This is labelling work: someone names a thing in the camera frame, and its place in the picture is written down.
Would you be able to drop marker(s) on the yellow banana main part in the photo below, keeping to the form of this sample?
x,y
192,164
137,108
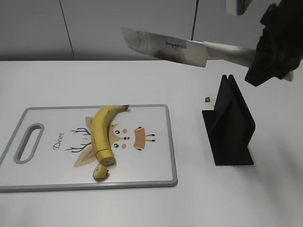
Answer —
x,y
99,127

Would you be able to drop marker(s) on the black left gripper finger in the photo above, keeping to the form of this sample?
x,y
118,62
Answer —
x,y
262,68

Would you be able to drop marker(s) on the white-handled kitchen knife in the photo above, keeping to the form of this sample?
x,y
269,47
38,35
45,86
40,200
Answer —
x,y
188,52

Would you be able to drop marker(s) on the white deer cutting board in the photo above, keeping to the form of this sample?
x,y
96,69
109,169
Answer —
x,y
50,150

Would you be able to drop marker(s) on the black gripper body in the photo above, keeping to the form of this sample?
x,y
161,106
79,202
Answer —
x,y
283,33

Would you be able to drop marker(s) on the small yellow black scrap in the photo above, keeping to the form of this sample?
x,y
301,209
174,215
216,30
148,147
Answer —
x,y
207,99

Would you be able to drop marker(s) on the banana end tip piece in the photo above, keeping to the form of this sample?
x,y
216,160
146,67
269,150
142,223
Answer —
x,y
100,172

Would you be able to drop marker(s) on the cut banana slice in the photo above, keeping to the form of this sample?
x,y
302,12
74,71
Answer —
x,y
106,157

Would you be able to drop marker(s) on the black knife stand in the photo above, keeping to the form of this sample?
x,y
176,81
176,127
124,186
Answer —
x,y
229,126

